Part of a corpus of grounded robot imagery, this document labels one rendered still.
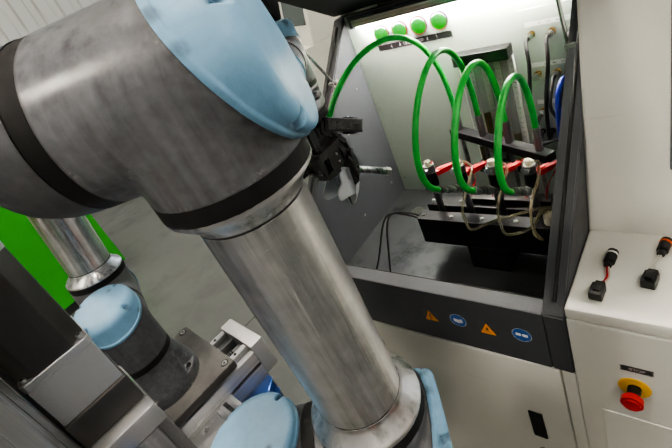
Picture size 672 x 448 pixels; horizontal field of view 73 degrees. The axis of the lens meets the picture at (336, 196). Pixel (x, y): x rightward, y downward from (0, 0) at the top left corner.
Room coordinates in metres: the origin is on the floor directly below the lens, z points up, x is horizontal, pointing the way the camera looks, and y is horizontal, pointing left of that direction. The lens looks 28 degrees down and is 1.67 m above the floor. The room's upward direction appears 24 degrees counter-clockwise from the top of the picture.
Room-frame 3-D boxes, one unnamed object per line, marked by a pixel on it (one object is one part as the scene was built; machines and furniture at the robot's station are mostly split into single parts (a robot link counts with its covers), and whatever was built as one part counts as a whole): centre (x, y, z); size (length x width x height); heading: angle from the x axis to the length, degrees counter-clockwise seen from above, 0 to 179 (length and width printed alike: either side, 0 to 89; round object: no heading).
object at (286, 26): (0.77, -0.01, 1.53); 0.09 x 0.08 x 0.11; 171
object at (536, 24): (0.98, -0.60, 1.20); 0.13 x 0.03 x 0.31; 42
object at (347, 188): (0.76, -0.02, 1.26); 0.06 x 0.03 x 0.09; 133
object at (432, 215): (0.89, -0.32, 0.91); 0.34 x 0.10 x 0.15; 42
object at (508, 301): (0.82, -0.06, 0.87); 0.62 x 0.04 x 0.16; 42
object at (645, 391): (0.46, -0.34, 0.80); 0.05 x 0.04 x 0.05; 42
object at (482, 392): (0.81, -0.05, 0.44); 0.65 x 0.02 x 0.68; 42
